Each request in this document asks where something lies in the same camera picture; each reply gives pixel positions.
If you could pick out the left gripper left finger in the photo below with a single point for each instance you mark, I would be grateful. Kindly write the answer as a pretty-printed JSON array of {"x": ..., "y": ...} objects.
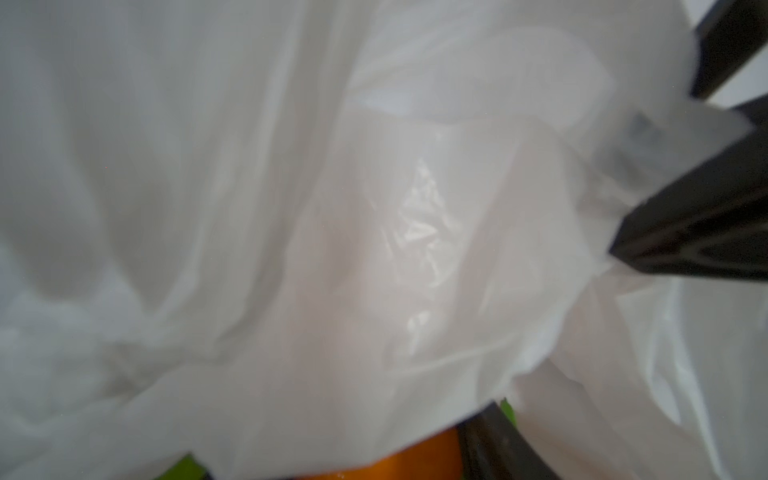
[{"x": 492, "y": 448}]

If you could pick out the white plastic bag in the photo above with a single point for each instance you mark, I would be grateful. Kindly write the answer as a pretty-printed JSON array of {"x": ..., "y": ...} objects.
[{"x": 288, "y": 237}]

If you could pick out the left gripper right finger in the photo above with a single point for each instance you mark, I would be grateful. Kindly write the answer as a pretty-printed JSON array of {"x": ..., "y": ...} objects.
[{"x": 712, "y": 222}]

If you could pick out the yellow green fruit in bag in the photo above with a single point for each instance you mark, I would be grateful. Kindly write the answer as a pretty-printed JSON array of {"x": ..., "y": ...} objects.
[{"x": 186, "y": 468}]

